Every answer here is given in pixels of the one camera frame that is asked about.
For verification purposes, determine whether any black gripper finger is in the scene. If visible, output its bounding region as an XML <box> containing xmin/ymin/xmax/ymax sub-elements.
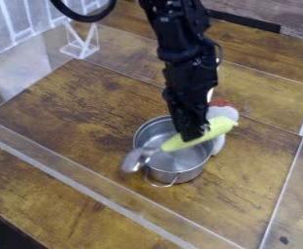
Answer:
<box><xmin>169</xmin><ymin>93</ymin><xmax>209</xmax><ymax>142</ymax></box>

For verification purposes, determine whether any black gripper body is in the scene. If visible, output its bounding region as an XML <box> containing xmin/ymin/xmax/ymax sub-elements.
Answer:
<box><xmin>157</xmin><ymin>35</ymin><xmax>221</xmax><ymax>107</ymax></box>

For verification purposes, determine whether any green handled metal spoon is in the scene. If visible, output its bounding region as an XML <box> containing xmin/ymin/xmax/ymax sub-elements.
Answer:
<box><xmin>122</xmin><ymin>115</ymin><xmax>238</xmax><ymax>173</ymax></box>

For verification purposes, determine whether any small steel pot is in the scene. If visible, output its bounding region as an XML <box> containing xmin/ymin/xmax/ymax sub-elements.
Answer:
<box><xmin>133</xmin><ymin>116</ymin><xmax>213</xmax><ymax>188</ymax></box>

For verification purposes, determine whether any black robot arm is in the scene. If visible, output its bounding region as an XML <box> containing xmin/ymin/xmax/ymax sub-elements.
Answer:
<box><xmin>138</xmin><ymin>0</ymin><xmax>219</xmax><ymax>142</ymax></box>

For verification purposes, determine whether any white red toy mushroom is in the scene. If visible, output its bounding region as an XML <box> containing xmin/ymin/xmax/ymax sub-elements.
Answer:
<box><xmin>206</xmin><ymin>100</ymin><xmax>239</xmax><ymax>157</ymax></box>

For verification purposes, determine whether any black wall slot strip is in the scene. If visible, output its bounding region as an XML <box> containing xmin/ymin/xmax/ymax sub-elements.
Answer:
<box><xmin>209</xmin><ymin>10</ymin><xmax>280</xmax><ymax>33</ymax></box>

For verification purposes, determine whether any clear acrylic triangle bracket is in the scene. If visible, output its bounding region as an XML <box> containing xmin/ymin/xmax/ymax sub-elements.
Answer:
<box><xmin>59</xmin><ymin>22</ymin><xmax>99</xmax><ymax>59</ymax></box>

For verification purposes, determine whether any black cable loop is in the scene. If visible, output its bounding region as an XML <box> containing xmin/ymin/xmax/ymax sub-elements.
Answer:
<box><xmin>49</xmin><ymin>0</ymin><xmax>119</xmax><ymax>23</ymax></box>

